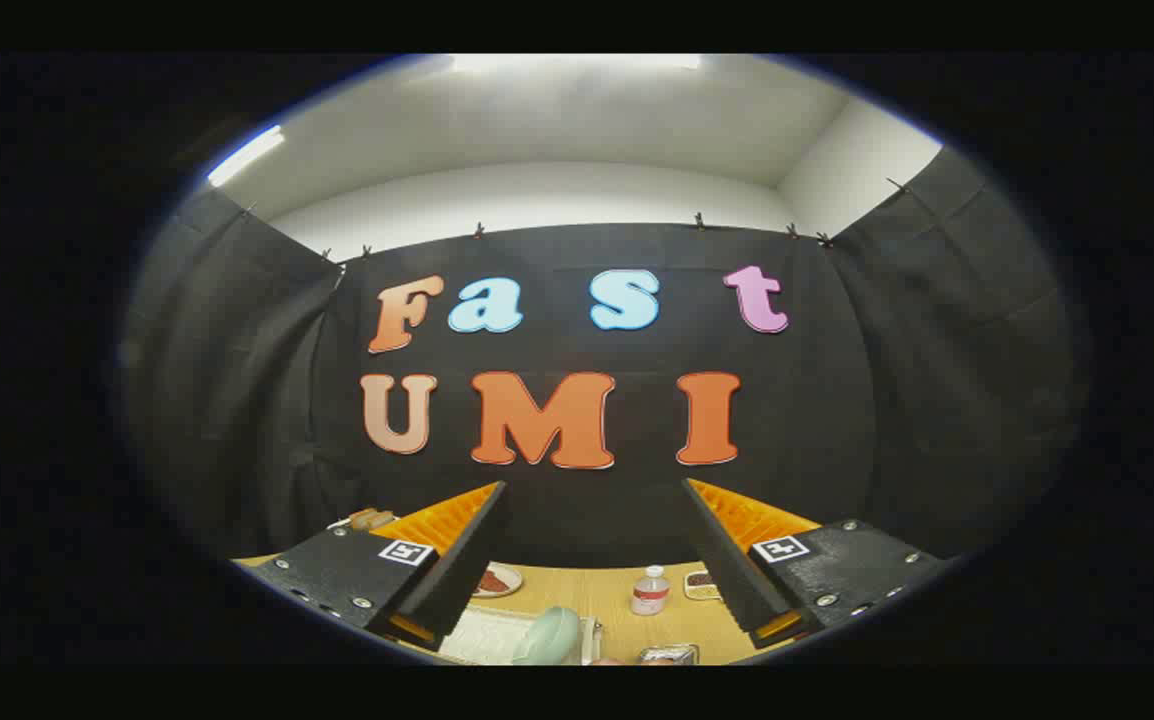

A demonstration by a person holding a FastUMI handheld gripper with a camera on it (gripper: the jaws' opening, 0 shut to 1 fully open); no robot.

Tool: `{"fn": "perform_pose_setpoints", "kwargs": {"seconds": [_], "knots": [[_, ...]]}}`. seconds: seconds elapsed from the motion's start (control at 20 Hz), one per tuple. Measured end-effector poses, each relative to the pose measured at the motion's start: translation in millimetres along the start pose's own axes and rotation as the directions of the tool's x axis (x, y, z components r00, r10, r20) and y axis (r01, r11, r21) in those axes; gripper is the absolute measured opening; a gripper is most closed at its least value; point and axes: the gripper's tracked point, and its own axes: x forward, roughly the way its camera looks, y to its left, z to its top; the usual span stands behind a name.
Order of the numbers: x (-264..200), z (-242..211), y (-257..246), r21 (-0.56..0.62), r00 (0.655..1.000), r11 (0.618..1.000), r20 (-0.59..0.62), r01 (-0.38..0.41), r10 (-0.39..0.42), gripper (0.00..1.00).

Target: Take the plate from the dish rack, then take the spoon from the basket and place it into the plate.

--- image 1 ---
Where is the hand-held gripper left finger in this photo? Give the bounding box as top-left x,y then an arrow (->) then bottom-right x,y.
255,481 -> 510,651

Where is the ceiling light panel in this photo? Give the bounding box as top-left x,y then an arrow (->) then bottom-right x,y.
207,125 -> 286,188
452,54 -> 703,73

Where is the mint green plate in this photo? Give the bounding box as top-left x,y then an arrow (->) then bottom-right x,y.
512,606 -> 581,666

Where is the clear plastic water bottle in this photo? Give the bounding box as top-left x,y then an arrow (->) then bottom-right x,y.
631,565 -> 671,616

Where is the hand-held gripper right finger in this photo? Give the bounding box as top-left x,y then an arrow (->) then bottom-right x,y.
681,478 -> 948,649

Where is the row of cloth clips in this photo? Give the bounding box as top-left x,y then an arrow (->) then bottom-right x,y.
237,178 -> 913,263

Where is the white wire dish rack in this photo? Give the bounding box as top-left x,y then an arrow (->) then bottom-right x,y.
437,603 -> 603,666

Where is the small beige plate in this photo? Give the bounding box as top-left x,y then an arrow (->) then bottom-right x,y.
472,563 -> 524,599

